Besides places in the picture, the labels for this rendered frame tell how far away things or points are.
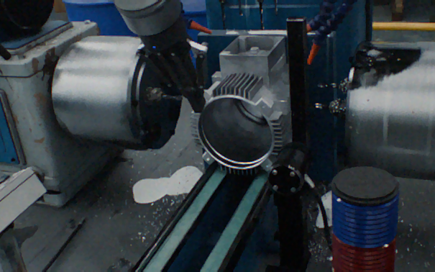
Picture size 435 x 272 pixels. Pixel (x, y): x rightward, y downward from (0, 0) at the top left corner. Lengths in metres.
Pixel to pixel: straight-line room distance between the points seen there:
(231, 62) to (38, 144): 0.47
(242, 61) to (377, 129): 0.30
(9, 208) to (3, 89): 0.43
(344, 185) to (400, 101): 0.46
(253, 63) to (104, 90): 0.30
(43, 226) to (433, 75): 0.86
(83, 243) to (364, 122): 0.62
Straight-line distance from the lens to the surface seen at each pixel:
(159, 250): 0.95
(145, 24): 0.83
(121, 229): 1.22
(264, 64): 1.07
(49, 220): 1.32
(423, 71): 0.97
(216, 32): 1.24
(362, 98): 0.96
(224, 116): 1.20
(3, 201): 0.89
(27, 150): 1.31
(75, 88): 1.18
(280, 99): 1.04
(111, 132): 1.17
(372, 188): 0.51
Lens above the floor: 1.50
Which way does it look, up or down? 27 degrees down
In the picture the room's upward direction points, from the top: 7 degrees counter-clockwise
